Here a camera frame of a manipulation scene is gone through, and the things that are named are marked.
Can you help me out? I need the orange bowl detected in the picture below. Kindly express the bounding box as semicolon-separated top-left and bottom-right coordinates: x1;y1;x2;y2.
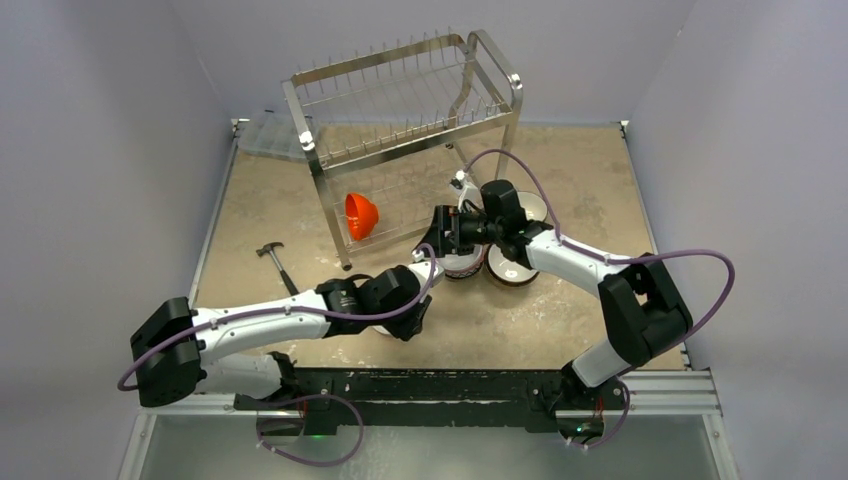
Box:
344;192;380;241

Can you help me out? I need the stainless steel dish rack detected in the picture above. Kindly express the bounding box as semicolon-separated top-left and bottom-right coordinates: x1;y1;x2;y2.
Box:
281;30;524;270

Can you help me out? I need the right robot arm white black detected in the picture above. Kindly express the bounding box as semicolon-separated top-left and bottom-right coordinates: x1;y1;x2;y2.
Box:
422;180;693;407

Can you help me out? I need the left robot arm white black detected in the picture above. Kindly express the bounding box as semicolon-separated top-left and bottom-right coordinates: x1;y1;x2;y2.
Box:
118;260;444;409

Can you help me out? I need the white bowl red patterned outside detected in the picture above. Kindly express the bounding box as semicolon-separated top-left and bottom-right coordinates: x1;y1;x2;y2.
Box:
438;245;486;280

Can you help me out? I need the white bowl brown outside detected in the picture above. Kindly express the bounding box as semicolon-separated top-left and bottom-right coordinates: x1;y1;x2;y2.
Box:
484;245;540;288

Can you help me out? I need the white bowl teal outside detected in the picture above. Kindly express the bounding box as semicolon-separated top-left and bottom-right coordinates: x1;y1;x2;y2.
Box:
517;191;548;222

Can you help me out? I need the black hammer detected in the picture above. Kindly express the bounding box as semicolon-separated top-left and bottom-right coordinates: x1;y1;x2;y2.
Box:
256;241;299;296

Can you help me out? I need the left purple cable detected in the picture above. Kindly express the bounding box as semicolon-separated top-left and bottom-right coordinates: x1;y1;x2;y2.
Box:
117;243;439;468

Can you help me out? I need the purple cable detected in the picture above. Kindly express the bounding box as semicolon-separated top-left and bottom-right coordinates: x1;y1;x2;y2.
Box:
460;147;737;452
117;243;439;468

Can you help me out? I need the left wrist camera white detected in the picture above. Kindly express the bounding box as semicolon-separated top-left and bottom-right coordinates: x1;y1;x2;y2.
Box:
408;249;445;286

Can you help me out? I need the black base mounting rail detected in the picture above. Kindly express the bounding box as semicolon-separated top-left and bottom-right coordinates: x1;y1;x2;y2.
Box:
137;367;722;439

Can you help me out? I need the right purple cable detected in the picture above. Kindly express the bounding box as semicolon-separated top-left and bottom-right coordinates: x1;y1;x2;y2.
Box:
460;147;737;452

